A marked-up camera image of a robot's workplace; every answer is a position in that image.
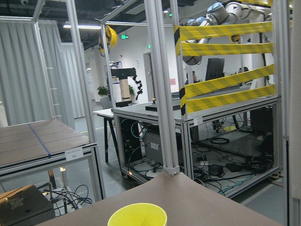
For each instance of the black monitor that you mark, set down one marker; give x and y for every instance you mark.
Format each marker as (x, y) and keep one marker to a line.
(215, 68)

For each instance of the yellow hard hat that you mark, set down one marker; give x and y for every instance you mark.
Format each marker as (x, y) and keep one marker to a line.
(111, 39)

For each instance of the yellow plastic cup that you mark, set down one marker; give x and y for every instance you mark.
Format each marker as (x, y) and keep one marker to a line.
(139, 214)

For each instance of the aluminium frame post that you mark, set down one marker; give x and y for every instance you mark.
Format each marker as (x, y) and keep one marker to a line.
(154, 17)

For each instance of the yellow black hazard tape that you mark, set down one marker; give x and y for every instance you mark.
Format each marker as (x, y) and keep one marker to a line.
(192, 97)

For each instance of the neighbouring brown covered table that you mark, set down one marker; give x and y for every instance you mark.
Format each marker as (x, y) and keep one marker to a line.
(24, 144)

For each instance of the grey curtain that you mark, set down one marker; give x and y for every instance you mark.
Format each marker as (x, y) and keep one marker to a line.
(39, 78)

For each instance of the aluminium slatted workbench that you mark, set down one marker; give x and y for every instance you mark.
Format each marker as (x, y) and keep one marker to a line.
(227, 148)

